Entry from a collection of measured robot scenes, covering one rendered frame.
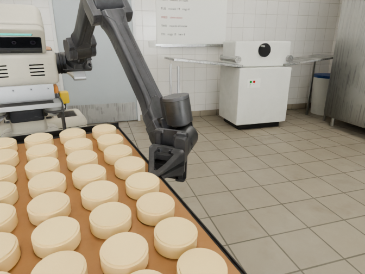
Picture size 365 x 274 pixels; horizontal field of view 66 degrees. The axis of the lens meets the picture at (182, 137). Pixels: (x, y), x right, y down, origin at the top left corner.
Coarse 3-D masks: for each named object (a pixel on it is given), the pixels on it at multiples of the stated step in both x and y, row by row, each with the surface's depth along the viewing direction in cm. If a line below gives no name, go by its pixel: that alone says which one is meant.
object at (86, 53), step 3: (87, 48) 105; (90, 48) 105; (78, 51) 103; (81, 51) 104; (84, 51) 105; (87, 51) 105; (90, 51) 106; (78, 54) 104; (81, 54) 105; (84, 54) 105; (87, 54) 106; (90, 54) 107; (78, 57) 105; (81, 57) 106; (84, 57) 107; (87, 57) 108; (90, 57) 109; (78, 60) 107; (87, 60) 109
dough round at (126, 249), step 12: (108, 240) 30; (120, 240) 30; (132, 240) 30; (144, 240) 30; (108, 252) 28; (120, 252) 28; (132, 252) 28; (144, 252) 29; (108, 264) 27; (120, 264) 27; (132, 264) 27; (144, 264) 29
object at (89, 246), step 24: (24, 144) 55; (96, 144) 56; (24, 168) 47; (24, 192) 40; (72, 192) 41; (120, 192) 41; (168, 192) 42; (24, 216) 36; (72, 216) 36; (24, 240) 32; (96, 240) 32; (24, 264) 29; (96, 264) 29; (168, 264) 30
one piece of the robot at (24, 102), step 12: (36, 84) 109; (48, 84) 110; (0, 96) 103; (12, 96) 105; (24, 96) 107; (36, 96) 109; (48, 96) 111; (0, 108) 97; (12, 108) 99; (24, 108) 100; (36, 108) 102; (48, 108) 106; (60, 108) 108; (0, 120) 106; (12, 120) 108; (24, 120) 110; (36, 120) 113
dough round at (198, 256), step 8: (200, 248) 29; (184, 256) 28; (192, 256) 28; (200, 256) 28; (208, 256) 28; (216, 256) 28; (184, 264) 27; (192, 264) 27; (200, 264) 27; (208, 264) 27; (216, 264) 27; (224, 264) 28; (184, 272) 26; (192, 272) 26; (200, 272) 27; (208, 272) 27; (216, 272) 27; (224, 272) 27
